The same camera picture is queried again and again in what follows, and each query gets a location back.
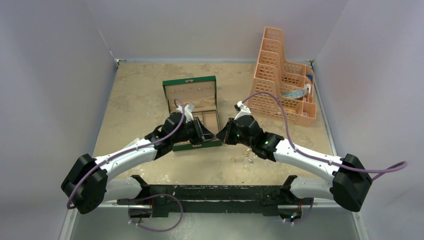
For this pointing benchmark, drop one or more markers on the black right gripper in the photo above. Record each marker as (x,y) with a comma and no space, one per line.
(224,134)

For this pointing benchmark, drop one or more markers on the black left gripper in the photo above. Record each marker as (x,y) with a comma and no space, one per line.
(204,134)

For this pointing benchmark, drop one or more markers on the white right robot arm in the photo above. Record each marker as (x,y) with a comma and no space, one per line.
(333,182)

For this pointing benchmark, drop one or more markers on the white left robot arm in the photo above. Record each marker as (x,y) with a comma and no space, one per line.
(85,185)

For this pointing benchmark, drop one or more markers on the silver jewelry piece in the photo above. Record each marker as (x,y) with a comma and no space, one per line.
(250,160)

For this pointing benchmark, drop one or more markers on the green jewelry box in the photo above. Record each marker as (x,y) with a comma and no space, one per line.
(199,94)

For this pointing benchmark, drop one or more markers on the blue item in organizer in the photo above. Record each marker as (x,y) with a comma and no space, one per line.
(295,94)

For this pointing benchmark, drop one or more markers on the peach plastic file organizer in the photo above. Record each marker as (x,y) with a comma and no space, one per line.
(274,74)

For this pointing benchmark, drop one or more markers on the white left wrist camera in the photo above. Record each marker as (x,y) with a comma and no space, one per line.
(188,111)

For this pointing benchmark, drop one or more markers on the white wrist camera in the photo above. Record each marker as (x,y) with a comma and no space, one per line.
(241,110)
(188,111)

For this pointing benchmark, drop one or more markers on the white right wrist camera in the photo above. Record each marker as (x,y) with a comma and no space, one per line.
(241,110)

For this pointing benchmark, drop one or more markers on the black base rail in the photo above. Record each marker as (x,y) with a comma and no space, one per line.
(267,200)

